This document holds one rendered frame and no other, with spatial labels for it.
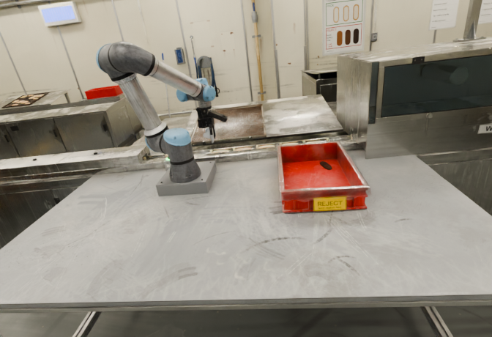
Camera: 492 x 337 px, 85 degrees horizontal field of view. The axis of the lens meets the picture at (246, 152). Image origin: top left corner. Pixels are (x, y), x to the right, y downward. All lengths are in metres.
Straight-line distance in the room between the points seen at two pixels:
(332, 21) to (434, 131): 1.14
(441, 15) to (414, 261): 5.44
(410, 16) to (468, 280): 5.22
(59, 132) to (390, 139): 4.20
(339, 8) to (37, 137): 4.19
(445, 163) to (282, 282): 1.17
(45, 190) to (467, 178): 2.43
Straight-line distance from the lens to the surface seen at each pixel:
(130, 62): 1.16
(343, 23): 2.34
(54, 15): 6.15
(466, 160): 1.80
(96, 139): 4.38
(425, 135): 1.60
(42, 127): 4.74
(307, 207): 1.08
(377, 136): 1.49
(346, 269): 0.89
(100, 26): 5.87
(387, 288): 0.87
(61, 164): 1.93
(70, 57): 6.22
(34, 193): 2.15
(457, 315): 1.99
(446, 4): 6.15
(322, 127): 1.77
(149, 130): 1.35
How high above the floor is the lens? 1.46
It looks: 22 degrees down
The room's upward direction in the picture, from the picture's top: 7 degrees counter-clockwise
